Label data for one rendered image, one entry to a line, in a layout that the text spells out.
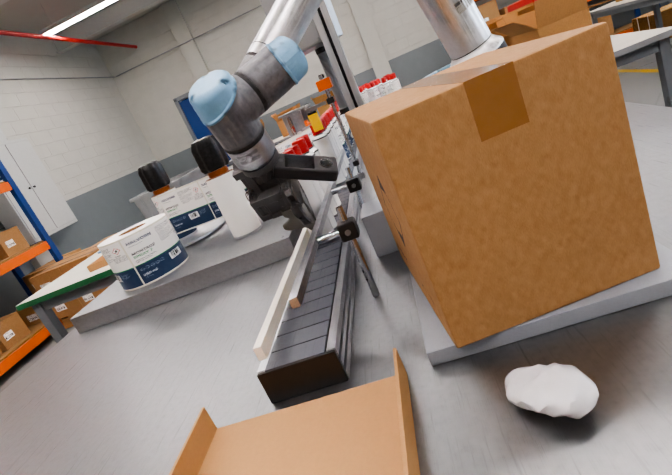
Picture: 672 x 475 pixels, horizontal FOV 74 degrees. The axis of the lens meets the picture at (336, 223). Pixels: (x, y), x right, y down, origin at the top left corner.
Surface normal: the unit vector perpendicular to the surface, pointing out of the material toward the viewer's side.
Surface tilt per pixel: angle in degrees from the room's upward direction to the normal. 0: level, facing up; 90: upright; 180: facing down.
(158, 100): 90
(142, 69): 90
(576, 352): 0
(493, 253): 90
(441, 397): 0
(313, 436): 0
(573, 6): 100
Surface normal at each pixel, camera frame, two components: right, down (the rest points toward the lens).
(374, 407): -0.39, -0.88
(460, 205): 0.07, 0.27
